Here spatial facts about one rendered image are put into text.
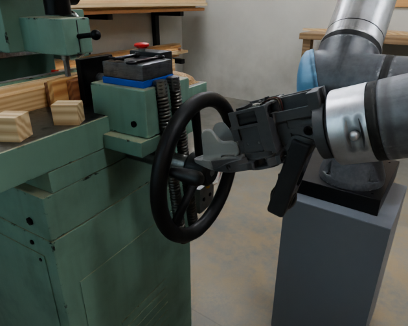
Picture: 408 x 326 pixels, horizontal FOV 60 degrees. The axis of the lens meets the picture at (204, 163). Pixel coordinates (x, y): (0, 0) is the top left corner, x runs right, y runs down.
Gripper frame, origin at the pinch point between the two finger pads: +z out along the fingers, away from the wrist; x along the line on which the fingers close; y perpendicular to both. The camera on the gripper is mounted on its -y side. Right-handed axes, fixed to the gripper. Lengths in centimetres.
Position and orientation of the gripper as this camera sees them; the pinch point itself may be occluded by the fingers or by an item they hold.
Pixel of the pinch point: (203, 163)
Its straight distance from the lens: 55.0
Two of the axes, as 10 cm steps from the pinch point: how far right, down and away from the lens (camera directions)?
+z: -8.0, 1.1, 5.8
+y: -2.9, -9.3, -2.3
